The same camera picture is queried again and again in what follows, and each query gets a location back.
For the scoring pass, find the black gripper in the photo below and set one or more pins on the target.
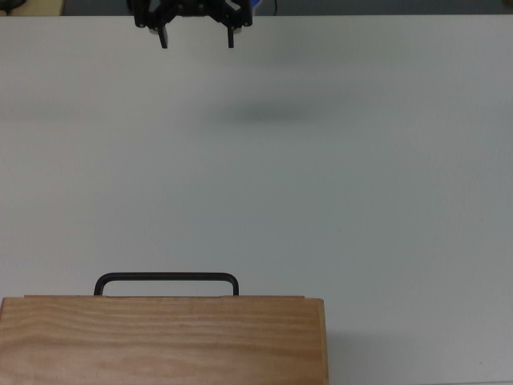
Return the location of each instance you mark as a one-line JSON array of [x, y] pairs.
[[192, 8]]

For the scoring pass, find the blue round object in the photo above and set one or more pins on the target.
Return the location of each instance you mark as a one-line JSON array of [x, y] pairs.
[[256, 3]]

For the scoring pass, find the light wooden board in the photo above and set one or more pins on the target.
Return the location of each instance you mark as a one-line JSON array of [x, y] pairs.
[[44, 6]]

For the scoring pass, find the wooden cabinet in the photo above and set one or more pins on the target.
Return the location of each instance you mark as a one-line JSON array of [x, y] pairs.
[[160, 341]]

